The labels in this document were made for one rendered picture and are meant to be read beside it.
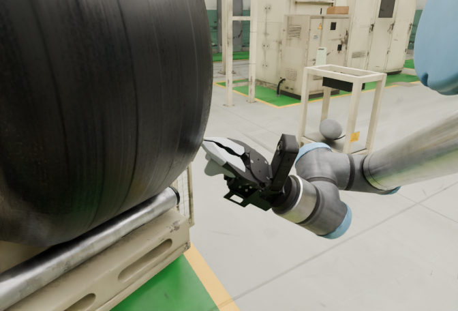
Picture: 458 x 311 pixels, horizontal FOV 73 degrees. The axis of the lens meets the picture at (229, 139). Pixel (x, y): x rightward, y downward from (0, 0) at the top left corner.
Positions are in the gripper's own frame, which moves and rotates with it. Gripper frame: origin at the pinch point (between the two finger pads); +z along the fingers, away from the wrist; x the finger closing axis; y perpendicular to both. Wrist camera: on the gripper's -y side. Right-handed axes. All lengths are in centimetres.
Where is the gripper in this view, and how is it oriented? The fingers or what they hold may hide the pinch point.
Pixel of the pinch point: (208, 141)
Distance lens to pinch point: 52.7
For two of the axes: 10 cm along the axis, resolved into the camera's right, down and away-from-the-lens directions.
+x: 0.0, -6.7, 7.5
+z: -7.9, -4.6, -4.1
